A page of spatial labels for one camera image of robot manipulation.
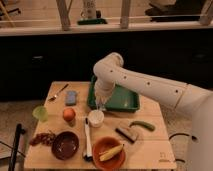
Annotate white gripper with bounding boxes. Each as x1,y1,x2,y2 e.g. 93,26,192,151
94,79,115,106

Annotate grey towel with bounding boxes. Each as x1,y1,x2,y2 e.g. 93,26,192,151
96,101,106,111

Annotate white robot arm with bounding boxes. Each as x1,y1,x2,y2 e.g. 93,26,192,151
93,52,213,171

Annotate orange bowl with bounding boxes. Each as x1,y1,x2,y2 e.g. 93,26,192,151
92,137,125,171

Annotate purple bowl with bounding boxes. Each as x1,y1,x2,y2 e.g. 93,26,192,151
51,131,79,160

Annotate green plastic tray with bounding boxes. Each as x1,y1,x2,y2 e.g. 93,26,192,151
87,76,140,113

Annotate white cup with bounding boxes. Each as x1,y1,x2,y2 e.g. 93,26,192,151
88,110,104,127

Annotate blue sponge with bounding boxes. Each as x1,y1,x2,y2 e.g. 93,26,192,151
65,91,77,106

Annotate orange fruit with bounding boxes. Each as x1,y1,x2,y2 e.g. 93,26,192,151
63,108,76,122

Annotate green cucumber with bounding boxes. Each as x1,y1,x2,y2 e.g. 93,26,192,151
129,121,155,132

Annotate yellow corn cob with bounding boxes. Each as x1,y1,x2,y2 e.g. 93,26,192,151
99,144,124,161

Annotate green plastic cup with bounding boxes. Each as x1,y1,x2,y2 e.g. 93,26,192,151
32,106,48,122

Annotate red dried chili bunch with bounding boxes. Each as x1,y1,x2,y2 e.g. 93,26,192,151
29,133,56,146

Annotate black stand pole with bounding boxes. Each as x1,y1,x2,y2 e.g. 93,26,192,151
8,124,25,171

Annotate black object top right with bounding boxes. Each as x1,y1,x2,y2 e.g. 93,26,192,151
145,0,206,22

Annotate white handled brush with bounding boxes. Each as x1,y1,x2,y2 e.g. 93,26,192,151
83,118,93,161

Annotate green base plate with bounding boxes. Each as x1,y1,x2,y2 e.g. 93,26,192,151
77,18,108,25

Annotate wooden post middle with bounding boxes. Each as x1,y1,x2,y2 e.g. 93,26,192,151
120,0,131,29

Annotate wooden post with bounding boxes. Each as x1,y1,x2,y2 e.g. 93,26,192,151
120,0,131,29
56,0,70,31

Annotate wooden post left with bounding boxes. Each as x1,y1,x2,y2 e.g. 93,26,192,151
56,0,70,31

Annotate black cable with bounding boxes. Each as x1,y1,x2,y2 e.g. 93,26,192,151
168,132,198,164

